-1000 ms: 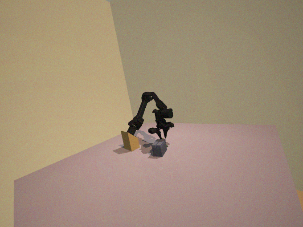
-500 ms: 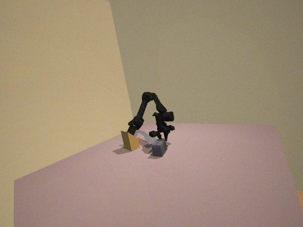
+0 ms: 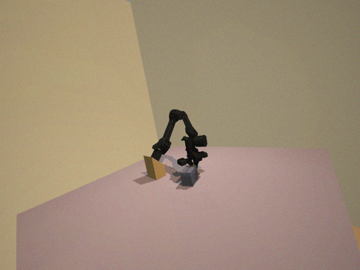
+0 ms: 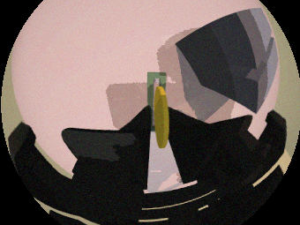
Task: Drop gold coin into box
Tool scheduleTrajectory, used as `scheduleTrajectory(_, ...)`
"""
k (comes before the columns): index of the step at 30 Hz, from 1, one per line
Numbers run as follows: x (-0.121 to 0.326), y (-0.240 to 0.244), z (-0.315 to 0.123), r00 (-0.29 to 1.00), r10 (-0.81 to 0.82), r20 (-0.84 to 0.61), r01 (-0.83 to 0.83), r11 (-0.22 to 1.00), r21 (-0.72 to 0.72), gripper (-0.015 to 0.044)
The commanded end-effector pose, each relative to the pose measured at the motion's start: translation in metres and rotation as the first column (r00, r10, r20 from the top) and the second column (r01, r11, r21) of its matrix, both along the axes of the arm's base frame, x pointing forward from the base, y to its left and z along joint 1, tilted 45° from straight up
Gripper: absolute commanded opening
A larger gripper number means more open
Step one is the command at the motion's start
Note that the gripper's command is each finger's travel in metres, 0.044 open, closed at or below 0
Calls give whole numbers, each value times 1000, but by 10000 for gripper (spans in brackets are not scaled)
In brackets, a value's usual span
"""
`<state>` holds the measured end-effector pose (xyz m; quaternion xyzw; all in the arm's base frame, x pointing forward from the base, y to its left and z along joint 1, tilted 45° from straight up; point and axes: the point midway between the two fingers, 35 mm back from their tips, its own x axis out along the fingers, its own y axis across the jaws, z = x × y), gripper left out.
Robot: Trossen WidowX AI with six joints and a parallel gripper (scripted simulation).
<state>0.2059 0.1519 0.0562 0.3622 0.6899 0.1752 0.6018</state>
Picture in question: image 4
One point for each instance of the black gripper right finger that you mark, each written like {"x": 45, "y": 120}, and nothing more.
{"x": 193, "y": 142}

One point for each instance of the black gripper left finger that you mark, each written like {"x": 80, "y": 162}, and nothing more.
{"x": 129, "y": 145}

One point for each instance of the gold coin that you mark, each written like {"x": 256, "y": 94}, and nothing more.
{"x": 161, "y": 117}

